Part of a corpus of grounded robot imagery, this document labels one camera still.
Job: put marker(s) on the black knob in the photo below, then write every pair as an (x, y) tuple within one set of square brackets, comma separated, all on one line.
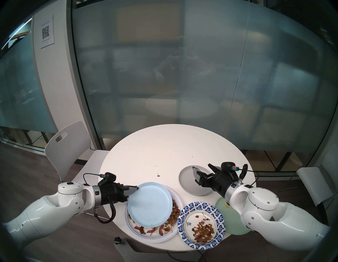
[(117, 240)]

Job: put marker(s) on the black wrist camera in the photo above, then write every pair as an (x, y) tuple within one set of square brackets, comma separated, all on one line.
[(226, 167), (110, 176)]

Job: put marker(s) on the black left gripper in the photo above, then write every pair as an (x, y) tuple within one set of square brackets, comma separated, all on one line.
[(111, 192)]

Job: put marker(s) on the large white paper plate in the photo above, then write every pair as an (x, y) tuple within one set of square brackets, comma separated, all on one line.
[(158, 239)]

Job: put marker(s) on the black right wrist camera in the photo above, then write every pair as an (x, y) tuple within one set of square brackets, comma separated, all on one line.
[(226, 167)]

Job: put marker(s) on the paper sign with QR code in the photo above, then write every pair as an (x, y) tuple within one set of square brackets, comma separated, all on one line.
[(45, 33)]

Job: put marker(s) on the light green plate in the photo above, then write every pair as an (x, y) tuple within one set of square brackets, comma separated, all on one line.
[(229, 222)]

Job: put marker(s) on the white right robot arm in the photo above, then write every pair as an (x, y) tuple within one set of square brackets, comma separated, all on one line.
[(264, 208)]

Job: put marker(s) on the grey plate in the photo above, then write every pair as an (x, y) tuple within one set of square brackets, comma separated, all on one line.
[(187, 182)]

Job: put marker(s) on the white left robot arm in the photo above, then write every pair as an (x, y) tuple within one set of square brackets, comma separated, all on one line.
[(66, 198)]

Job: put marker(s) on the light blue plate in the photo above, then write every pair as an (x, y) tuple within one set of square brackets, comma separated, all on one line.
[(150, 204)]

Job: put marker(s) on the blue patterned paper plate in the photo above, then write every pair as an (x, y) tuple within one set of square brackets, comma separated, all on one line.
[(183, 219)]

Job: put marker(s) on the white plastic chair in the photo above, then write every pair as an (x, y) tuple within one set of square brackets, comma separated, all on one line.
[(311, 182), (66, 148)]

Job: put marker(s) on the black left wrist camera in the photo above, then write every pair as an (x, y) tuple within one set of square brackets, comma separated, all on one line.
[(110, 176)]

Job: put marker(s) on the brown vegetable and granola scraps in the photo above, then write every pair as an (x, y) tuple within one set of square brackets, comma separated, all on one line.
[(174, 215)]

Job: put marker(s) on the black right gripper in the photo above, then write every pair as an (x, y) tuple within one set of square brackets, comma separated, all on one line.
[(221, 182)]

